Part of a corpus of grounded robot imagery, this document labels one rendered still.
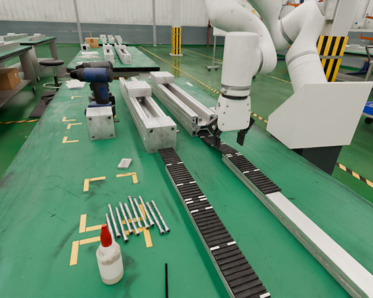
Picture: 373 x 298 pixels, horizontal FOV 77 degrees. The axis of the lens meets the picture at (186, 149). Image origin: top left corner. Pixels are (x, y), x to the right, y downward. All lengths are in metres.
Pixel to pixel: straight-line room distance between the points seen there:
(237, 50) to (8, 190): 0.68
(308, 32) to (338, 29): 2.88
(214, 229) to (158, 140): 0.40
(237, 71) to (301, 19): 0.55
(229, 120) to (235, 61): 0.16
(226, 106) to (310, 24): 0.58
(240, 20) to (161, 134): 0.40
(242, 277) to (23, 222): 0.46
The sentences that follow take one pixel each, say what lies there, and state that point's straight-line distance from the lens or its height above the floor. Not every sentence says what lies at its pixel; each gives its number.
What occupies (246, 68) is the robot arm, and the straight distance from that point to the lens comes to 0.66.
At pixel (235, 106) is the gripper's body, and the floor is 0.97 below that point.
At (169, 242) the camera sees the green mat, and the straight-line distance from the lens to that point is 0.51.
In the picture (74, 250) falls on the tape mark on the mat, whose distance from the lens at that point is 0.53.
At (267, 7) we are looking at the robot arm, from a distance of 1.10.
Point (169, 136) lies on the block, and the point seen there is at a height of 0.83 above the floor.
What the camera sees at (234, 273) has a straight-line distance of 0.44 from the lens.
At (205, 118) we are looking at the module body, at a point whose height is 0.84.
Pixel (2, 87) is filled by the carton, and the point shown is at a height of 0.26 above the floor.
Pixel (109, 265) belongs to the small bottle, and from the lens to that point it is 0.43.
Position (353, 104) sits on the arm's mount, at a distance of 1.02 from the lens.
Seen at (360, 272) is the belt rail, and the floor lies 0.81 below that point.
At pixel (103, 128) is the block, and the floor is 0.82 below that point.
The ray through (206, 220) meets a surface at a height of 0.81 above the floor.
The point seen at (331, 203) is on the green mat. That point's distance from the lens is 0.71.
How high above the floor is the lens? 1.17
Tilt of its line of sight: 28 degrees down
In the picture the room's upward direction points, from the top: 2 degrees clockwise
